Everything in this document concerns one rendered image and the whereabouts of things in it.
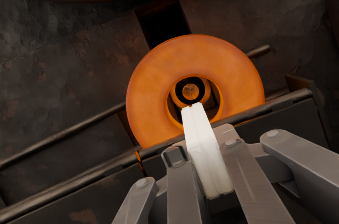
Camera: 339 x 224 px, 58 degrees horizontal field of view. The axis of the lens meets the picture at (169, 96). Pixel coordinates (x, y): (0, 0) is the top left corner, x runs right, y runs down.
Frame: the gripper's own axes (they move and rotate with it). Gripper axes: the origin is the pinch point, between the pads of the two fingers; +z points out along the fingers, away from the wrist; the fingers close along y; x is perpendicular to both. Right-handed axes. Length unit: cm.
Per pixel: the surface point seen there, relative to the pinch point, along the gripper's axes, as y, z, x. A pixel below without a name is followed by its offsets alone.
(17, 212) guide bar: -23.0, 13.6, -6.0
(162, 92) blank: -2.8, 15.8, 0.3
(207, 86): 2.6, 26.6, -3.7
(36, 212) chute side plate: -20.6, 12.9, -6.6
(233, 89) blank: 4.6, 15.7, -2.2
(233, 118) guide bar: 3.4, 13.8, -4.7
